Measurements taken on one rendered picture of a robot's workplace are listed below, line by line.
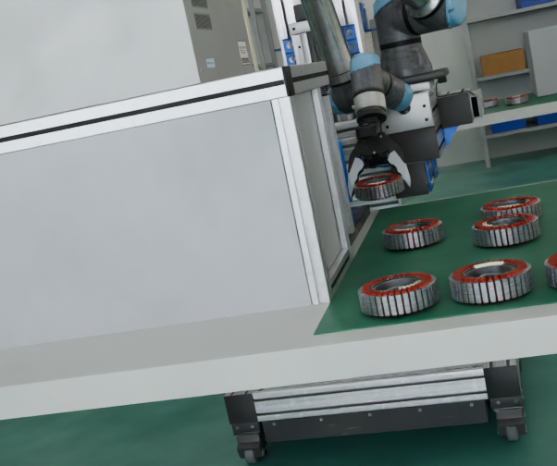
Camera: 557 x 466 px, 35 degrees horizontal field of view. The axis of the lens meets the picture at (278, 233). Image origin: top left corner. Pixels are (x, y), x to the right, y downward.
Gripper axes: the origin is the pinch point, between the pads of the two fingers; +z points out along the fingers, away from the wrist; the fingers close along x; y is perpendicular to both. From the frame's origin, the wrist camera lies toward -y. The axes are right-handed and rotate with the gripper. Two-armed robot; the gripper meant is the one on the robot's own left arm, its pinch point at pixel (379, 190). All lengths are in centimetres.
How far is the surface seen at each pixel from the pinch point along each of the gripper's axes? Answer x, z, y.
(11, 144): 49, 9, -72
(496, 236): -23, 28, -42
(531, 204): -30.6, 18.5, -27.3
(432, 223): -12.6, 20.4, -31.3
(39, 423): 156, 24, 123
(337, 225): 4.0, 19.9, -37.6
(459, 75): -20, -317, 563
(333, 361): 0, 51, -73
